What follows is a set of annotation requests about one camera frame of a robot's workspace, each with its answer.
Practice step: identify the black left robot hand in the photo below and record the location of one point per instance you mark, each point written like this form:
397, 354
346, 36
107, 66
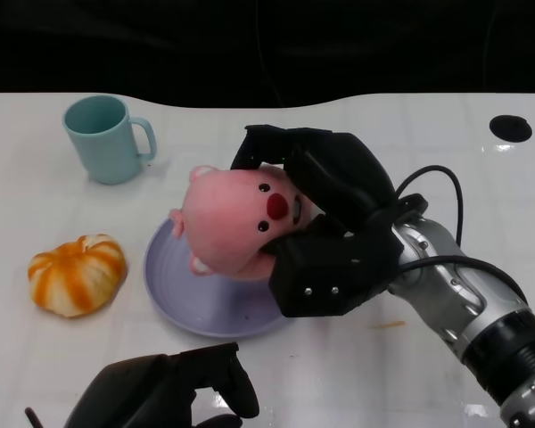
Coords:
160, 392

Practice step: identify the orange white striped pumpkin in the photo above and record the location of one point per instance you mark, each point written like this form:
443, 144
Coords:
76, 276

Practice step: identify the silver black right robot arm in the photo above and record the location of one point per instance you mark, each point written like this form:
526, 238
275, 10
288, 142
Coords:
472, 303

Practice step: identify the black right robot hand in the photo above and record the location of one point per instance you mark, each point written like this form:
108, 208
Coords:
339, 223

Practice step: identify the lavender plastic plate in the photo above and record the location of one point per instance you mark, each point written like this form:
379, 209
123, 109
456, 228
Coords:
214, 294

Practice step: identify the teal plastic mug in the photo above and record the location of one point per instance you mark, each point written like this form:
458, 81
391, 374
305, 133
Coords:
103, 142

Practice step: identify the pink plush doll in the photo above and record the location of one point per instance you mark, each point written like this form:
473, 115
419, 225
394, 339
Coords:
241, 223

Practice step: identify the black round table grommet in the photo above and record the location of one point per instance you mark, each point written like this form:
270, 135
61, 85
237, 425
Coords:
511, 128

